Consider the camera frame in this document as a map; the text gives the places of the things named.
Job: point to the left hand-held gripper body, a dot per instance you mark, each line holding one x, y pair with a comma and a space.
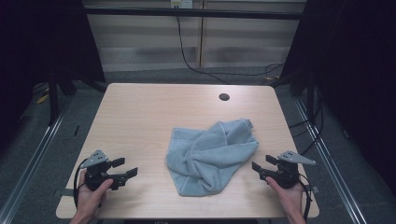
98, 174

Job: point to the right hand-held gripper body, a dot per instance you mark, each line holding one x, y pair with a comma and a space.
285, 172

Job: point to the light blue towel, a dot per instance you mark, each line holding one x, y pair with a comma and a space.
208, 158

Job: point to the person's right hand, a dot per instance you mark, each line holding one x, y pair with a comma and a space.
288, 196

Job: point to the person's left hand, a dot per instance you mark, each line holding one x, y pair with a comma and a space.
90, 199

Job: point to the grey tape strip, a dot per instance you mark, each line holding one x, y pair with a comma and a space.
315, 189
67, 192

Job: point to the small black floor strip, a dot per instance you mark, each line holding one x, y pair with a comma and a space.
76, 130

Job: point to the yellow floor object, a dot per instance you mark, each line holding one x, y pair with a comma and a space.
42, 99

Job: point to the black curtain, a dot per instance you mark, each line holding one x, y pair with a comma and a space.
40, 40
358, 77

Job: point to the metal floor rail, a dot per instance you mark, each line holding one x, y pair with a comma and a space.
34, 161
330, 168

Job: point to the black upright stand post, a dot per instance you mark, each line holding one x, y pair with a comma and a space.
53, 99

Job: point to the black horizontal frame bar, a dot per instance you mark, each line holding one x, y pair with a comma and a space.
193, 13

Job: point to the white wall socket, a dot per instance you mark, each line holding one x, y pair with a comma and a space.
182, 3

